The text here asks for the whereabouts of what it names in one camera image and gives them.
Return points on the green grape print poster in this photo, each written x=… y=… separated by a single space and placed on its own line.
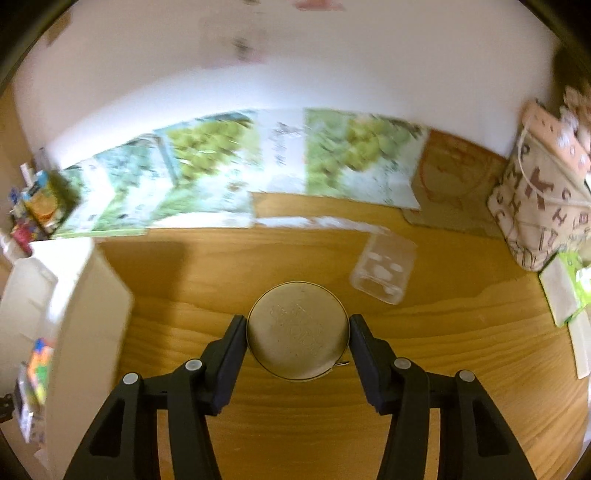
x=360 y=152

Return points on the white paper sheet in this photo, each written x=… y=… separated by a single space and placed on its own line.
x=582 y=350

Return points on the green grape printed cardboard box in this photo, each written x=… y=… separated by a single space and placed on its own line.
x=184 y=157

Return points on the beige letter print bag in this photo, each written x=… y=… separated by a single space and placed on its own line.
x=535 y=203

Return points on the white plastic storage bin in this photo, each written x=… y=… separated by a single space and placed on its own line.
x=87 y=323

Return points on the colourful puzzle cube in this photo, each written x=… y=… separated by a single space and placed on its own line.
x=39 y=369

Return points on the round metal tin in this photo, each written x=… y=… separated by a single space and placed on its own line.
x=298 y=330

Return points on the clear plastic box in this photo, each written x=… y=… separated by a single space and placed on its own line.
x=383 y=267

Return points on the pink pouch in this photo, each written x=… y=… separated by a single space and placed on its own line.
x=545 y=124

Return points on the yellow orange printed carton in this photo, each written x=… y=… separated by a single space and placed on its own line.
x=46 y=203

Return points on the brown cardboard sheet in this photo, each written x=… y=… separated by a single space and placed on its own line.
x=452 y=184

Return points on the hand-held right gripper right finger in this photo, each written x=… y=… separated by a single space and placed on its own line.
x=362 y=355

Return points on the red printed box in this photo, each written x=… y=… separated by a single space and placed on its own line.
x=21 y=235

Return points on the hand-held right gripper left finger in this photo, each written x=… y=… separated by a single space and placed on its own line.
x=233 y=360

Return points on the green white tissue pack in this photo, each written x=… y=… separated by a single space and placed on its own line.
x=563 y=290

